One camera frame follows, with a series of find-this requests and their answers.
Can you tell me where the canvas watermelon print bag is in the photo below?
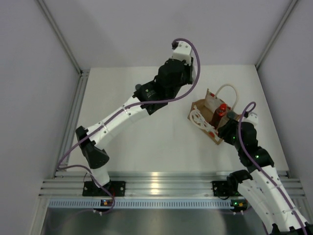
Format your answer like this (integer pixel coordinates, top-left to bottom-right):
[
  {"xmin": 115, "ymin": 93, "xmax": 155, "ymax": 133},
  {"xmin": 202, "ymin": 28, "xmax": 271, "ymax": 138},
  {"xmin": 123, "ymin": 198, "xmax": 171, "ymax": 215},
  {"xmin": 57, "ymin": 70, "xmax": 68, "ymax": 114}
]
[{"xmin": 187, "ymin": 83, "xmax": 239, "ymax": 145}]

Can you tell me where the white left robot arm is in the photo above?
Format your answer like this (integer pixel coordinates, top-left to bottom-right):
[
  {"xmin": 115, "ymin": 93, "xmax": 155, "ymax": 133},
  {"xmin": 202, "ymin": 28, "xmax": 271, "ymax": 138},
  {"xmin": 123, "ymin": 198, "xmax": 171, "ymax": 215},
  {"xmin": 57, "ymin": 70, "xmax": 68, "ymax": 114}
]
[{"xmin": 75, "ymin": 58, "xmax": 194, "ymax": 196}]

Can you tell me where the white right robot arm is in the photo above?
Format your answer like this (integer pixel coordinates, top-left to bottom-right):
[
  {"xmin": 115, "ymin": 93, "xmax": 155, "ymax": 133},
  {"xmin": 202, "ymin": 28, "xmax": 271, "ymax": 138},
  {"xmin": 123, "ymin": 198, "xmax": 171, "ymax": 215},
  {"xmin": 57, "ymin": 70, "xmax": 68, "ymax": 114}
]
[{"xmin": 218, "ymin": 119, "xmax": 313, "ymax": 235}]

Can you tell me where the clear bottle grey cap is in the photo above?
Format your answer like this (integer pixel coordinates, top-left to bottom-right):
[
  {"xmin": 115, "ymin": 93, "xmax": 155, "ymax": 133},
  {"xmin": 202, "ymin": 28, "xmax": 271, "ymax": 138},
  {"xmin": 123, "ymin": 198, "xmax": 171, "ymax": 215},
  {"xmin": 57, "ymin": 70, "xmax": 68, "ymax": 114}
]
[{"xmin": 218, "ymin": 111, "xmax": 239, "ymax": 128}]

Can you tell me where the red capped bottle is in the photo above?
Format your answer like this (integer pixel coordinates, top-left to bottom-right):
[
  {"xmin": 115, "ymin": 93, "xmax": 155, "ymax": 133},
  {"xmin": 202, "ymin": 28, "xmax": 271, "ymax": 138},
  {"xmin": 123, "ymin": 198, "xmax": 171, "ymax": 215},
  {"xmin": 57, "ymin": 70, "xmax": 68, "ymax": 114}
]
[{"xmin": 210, "ymin": 103, "xmax": 227, "ymax": 129}]

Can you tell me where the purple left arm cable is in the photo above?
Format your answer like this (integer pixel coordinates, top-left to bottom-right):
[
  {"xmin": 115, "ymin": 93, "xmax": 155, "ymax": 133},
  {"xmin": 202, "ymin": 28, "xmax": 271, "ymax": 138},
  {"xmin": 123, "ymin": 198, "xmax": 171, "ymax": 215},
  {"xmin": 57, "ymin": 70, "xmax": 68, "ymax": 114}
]
[{"xmin": 56, "ymin": 38, "xmax": 201, "ymax": 216}]

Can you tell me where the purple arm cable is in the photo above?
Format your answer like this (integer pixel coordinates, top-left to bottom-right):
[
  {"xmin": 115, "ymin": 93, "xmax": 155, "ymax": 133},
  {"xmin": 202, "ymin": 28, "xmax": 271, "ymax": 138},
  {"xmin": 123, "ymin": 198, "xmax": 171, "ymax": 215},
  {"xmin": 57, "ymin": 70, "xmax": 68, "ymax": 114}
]
[
  {"xmin": 238, "ymin": 101, "xmax": 310, "ymax": 235},
  {"xmin": 56, "ymin": 38, "xmax": 201, "ymax": 216}
]

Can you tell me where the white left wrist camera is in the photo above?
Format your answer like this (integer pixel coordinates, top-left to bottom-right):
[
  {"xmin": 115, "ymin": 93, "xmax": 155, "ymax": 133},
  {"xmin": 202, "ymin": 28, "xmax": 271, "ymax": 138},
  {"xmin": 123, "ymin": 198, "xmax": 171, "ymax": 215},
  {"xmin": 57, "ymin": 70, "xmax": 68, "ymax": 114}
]
[{"xmin": 172, "ymin": 41, "xmax": 192, "ymax": 66}]

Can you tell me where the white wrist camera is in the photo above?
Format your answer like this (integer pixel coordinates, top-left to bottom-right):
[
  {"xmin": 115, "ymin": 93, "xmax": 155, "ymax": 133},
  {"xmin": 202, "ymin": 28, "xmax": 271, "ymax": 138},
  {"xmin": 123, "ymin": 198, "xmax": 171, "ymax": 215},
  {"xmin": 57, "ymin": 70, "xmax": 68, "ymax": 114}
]
[
  {"xmin": 244, "ymin": 112, "xmax": 259, "ymax": 126},
  {"xmin": 172, "ymin": 41, "xmax": 192, "ymax": 66}
]

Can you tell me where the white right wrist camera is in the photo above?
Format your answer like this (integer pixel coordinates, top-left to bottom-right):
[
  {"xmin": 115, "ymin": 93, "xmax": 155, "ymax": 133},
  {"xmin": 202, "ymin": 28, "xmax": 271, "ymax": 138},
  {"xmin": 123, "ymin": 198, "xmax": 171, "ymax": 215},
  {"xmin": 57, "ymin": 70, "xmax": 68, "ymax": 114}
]
[{"xmin": 244, "ymin": 112, "xmax": 259, "ymax": 126}]

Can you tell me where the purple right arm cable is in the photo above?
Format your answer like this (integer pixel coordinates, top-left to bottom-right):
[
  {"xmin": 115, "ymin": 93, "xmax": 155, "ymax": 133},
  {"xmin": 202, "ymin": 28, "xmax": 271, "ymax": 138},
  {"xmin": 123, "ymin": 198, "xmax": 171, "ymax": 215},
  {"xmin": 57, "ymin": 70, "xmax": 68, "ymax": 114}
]
[{"xmin": 238, "ymin": 101, "xmax": 310, "ymax": 235}]

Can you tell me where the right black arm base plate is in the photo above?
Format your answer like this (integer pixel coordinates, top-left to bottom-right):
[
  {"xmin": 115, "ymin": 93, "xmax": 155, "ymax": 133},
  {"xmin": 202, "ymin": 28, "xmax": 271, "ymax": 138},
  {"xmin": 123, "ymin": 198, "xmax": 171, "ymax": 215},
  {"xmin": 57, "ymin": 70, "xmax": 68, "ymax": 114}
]
[{"xmin": 212, "ymin": 181, "xmax": 240, "ymax": 200}]

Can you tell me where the left aluminium frame post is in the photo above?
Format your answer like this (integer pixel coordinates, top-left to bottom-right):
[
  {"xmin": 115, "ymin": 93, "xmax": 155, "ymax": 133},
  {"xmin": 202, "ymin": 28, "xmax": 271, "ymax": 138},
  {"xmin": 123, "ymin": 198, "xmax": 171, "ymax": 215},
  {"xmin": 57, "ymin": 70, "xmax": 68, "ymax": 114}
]
[{"xmin": 35, "ymin": 0, "xmax": 90, "ymax": 76}]

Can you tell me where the aluminium frame post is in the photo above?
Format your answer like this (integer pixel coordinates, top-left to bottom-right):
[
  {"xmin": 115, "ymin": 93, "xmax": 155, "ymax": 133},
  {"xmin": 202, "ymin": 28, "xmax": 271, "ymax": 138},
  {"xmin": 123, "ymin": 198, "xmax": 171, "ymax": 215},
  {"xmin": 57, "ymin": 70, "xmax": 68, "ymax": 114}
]
[
  {"xmin": 255, "ymin": 0, "xmax": 301, "ymax": 71},
  {"xmin": 35, "ymin": 0, "xmax": 90, "ymax": 76}
]

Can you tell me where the right aluminium frame post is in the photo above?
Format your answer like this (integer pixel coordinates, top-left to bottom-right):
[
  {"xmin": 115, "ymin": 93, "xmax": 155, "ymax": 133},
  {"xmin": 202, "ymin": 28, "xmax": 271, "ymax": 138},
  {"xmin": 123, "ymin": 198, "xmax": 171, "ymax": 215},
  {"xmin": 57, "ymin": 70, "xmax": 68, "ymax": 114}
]
[{"xmin": 255, "ymin": 0, "xmax": 301, "ymax": 71}]

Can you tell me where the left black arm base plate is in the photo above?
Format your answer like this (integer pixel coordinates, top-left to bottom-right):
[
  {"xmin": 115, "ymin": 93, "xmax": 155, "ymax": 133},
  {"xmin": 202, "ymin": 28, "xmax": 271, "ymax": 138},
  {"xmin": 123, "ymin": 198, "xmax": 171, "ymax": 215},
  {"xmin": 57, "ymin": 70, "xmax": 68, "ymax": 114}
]
[{"xmin": 82, "ymin": 181, "xmax": 126, "ymax": 197}]

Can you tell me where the aluminium front rail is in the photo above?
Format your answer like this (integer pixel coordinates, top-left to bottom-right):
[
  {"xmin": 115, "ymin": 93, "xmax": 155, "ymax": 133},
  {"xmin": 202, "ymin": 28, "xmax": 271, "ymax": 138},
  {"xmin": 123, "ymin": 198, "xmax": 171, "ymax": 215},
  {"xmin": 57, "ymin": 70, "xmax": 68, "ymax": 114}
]
[{"xmin": 39, "ymin": 171, "xmax": 306, "ymax": 199}]

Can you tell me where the slotted grey cable duct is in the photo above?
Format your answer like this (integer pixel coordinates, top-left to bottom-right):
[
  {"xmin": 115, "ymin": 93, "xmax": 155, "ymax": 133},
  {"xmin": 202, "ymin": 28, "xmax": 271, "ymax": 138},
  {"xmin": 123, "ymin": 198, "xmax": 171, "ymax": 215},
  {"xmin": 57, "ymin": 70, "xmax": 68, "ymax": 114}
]
[{"xmin": 48, "ymin": 198, "xmax": 247, "ymax": 209}]

